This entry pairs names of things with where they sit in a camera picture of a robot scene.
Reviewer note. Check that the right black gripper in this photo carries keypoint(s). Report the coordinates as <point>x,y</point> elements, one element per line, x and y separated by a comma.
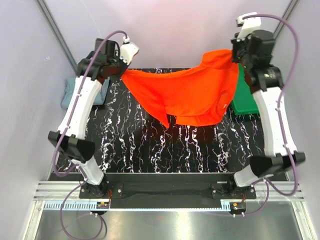
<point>236,43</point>

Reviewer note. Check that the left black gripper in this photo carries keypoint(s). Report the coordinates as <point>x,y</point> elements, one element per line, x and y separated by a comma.
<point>124,65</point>

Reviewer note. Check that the orange t shirt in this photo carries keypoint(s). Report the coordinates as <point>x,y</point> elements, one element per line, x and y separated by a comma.
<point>197,96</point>

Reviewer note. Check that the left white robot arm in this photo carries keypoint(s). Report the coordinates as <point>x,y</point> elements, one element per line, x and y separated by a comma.
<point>108,59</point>

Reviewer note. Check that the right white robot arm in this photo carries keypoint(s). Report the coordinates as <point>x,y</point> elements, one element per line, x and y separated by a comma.
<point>280,152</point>

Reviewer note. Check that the folded grey-blue t shirt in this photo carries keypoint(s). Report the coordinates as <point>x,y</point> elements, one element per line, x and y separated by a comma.
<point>69,89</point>

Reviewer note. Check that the green plastic tray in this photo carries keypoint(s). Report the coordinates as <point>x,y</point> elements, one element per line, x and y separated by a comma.
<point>243,102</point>

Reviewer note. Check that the black marbled table mat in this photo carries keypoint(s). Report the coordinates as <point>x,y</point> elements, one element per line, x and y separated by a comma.
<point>129,140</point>

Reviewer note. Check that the left orange connector block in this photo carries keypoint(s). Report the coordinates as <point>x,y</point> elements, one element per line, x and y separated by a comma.
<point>103,205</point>

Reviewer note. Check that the orange connector block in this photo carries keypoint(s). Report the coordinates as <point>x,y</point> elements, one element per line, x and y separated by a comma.
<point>103,205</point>
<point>238,206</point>

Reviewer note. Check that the right orange connector block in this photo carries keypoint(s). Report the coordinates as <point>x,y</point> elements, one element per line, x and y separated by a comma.
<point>238,206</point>

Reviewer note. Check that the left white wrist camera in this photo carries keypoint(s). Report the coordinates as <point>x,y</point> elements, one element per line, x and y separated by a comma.
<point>128,50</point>

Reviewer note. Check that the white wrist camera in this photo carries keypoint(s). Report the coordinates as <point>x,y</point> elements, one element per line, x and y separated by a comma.
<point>128,50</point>
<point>247,25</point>

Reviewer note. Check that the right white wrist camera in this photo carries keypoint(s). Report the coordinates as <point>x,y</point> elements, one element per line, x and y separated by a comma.
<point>247,25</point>

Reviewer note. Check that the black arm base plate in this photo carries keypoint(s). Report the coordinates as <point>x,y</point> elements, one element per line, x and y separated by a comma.
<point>168,203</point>

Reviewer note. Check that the aluminium frame rail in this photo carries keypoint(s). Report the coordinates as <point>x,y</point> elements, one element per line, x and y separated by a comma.
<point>56,190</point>

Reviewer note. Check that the white slotted cable duct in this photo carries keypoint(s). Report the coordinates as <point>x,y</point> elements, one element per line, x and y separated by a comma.
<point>73,205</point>

